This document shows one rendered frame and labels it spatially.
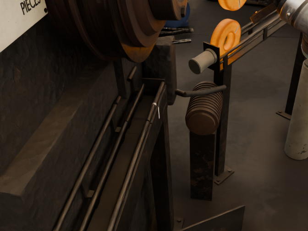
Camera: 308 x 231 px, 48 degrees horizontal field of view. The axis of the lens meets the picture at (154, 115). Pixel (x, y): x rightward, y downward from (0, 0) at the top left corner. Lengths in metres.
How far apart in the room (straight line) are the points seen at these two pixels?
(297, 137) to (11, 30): 1.46
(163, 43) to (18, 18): 0.59
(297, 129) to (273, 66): 0.95
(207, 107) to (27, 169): 0.79
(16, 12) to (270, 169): 1.46
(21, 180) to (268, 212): 1.22
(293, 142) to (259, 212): 0.41
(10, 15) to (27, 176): 0.26
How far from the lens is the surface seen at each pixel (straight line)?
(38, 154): 0.65
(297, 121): 1.75
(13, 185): 0.62
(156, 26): 0.78
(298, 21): 1.11
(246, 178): 1.75
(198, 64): 1.23
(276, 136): 2.00
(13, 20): 0.61
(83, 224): 0.77
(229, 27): 1.31
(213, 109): 1.28
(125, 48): 0.69
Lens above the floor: 1.29
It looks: 38 degrees down
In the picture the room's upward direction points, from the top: 5 degrees counter-clockwise
